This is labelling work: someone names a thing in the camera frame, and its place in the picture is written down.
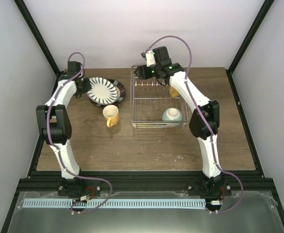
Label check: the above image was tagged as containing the blue striped white plate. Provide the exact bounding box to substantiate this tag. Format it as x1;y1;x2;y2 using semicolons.
87;77;120;105

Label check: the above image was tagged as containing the dark multicolour rimmed plate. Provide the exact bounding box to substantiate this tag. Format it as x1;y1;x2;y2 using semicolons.
89;79;126;108

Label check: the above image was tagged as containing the yellow woven bamboo plate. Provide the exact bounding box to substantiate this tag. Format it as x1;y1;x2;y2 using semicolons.
169;85;179;99

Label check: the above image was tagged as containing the green dotted white bowl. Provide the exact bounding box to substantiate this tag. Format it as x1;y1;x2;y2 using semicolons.
161;107;183;127

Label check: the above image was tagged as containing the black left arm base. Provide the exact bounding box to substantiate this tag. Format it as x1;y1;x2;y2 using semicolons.
58;178;102;198

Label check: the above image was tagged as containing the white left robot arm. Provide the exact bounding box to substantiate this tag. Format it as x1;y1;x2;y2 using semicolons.
36;61;90;179

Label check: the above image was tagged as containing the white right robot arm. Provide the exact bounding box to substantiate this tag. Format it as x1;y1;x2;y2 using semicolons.
135;46;221;196

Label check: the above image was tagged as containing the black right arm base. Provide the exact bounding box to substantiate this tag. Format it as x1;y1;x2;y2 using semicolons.
187;174;232;198

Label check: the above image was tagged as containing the yellow ceramic mug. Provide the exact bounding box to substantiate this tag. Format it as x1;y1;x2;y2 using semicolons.
102;105;119;128

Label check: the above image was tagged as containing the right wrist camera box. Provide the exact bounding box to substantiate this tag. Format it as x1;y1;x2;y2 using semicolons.
141;50;156;67

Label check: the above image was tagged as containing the steel wire dish rack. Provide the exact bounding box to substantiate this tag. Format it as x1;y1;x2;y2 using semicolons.
130;66;191;128

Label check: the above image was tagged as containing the black aluminium frame post left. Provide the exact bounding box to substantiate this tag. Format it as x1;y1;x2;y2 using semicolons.
14;0;60;76

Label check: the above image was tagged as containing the black aluminium frame post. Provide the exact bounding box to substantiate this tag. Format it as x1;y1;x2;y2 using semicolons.
14;0;60;76
227;0;275;74

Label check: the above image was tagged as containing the black front frame rail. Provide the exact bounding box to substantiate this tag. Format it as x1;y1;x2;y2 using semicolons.
17;170;275;195

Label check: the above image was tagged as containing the light blue slotted cable duct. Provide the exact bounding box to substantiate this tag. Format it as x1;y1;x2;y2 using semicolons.
21;198;206;209

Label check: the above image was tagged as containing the black aluminium frame post right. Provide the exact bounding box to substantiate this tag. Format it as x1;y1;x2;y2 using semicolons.
227;0;275;74

